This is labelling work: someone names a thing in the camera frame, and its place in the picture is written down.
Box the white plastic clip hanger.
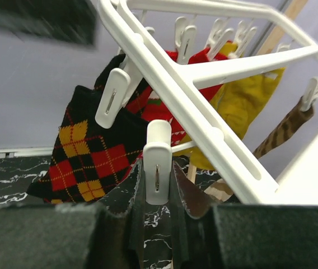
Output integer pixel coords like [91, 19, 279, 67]
[95, 1, 318, 205]

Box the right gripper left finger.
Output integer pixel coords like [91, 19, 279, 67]
[0, 161, 144, 268]

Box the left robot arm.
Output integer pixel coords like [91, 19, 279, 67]
[0, 0, 98, 47]

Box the brown striped sock hanging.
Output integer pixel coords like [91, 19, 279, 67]
[252, 98, 315, 159]

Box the brown striped sock in basket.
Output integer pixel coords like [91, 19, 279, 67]
[204, 179, 233, 202]

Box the yellow sock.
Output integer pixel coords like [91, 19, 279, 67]
[174, 41, 285, 170]

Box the argyle sock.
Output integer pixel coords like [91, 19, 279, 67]
[26, 55, 148, 203]

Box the wooden drying rack frame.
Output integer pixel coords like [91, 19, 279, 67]
[186, 0, 310, 185]

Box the red patterned sock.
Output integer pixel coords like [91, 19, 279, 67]
[172, 47, 232, 146]
[125, 78, 185, 146]

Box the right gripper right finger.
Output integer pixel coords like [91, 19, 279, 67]
[171, 163, 318, 268]

